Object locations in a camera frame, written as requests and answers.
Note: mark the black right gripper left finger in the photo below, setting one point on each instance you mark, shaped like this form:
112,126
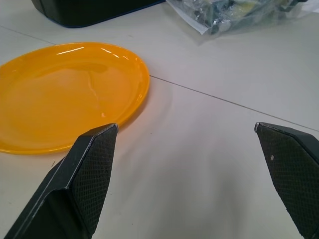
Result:
74,189

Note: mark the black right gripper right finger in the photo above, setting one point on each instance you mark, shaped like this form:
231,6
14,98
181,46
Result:
294,174

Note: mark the orange plastic plate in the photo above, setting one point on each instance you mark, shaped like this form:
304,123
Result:
62,97

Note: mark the clear plastic bag of parts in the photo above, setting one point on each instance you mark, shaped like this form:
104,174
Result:
231,13

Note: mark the black plastic bin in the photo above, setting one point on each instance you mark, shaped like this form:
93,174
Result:
82,11

